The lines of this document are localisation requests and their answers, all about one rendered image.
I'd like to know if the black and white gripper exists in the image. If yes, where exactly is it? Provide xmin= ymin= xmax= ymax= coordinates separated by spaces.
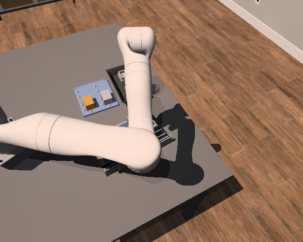
xmin=152 ymin=84 xmax=160 ymax=96

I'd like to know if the yellow block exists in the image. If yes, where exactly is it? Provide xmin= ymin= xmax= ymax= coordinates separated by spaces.
xmin=82 ymin=94 xmax=96 ymax=111

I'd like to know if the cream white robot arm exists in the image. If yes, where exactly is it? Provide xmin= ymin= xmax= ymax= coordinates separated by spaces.
xmin=0 ymin=27 xmax=161 ymax=173

